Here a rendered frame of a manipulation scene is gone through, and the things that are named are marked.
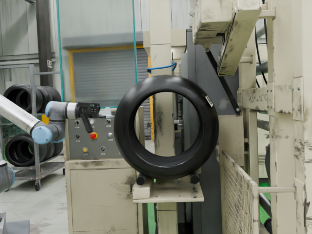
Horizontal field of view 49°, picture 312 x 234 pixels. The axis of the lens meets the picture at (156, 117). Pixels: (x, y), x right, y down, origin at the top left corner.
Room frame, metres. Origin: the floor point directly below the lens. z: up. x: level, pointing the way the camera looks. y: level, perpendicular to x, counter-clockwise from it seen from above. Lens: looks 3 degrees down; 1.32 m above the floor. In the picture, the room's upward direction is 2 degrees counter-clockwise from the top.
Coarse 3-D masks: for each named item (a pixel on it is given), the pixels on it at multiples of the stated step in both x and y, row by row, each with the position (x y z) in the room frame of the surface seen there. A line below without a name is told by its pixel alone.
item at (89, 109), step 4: (80, 104) 1.84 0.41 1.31; (84, 104) 1.84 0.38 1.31; (88, 104) 1.82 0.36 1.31; (92, 104) 1.84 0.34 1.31; (96, 104) 1.82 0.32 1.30; (80, 108) 1.85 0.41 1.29; (84, 108) 1.85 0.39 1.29; (88, 108) 1.82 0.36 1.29; (92, 108) 1.83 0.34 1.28; (96, 108) 1.83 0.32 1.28; (76, 112) 1.83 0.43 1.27; (80, 112) 1.85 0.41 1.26; (84, 112) 1.84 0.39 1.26; (88, 112) 1.82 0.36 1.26; (92, 112) 1.83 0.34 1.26; (96, 112) 1.83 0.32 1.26; (80, 116) 1.88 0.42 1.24; (88, 116) 1.83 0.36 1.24
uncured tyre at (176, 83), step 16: (144, 80) 1.76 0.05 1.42; (160, 80) 1.73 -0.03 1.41; (176, 80) 1.73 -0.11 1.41; (128, 96) 1.75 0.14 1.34; (144, 96) 1.72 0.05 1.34; (192, 96) 1.71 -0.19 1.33; (208, 96) 1.77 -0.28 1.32; (128, 112) 1.73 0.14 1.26; (208, 112) 1.71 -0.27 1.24; (128, 128) 1.99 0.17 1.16; (208, 128) 1.71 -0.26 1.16; (128, 144) 1.73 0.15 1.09; (192, 144) 1.99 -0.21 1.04; (208, 144) 1.71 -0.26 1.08; (128, 160) 1.75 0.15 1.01; (144, 160) 1.72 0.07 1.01; (160, 160) 1.99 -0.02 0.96; (176, 160) 1.98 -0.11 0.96; (192, 160) 1.71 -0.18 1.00; (160, 176) 1.74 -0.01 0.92; (176, 176) 1.74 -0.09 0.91
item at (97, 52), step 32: (64, 0) 2.43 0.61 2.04; (96, 0) 2.42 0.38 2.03; (128, 0) 2.41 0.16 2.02; (64, 32) 2.43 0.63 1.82; (96, 32) 2.42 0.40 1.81; (128, 32) 2.41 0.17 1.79; (64, 64) 2.43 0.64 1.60; (96, 64) 2.42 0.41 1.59; (128, 64) 2.41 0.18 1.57; (64, 96) 2.43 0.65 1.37; (96, 96) 2.42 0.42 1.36
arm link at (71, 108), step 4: (68, 104) 1.83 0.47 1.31; (72, 104) 1.83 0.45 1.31; (76, 104) 1.84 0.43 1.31; (68, 108) 1.82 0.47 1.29; (72, 108) 1.82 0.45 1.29; (76, 108) 1.83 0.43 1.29; (68, 112) 1.82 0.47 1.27; (72, 112) 1.82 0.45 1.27; (68, 116) 1.83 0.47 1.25; (72, 116) 1.83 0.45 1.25; (76, 116) 1.85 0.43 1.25
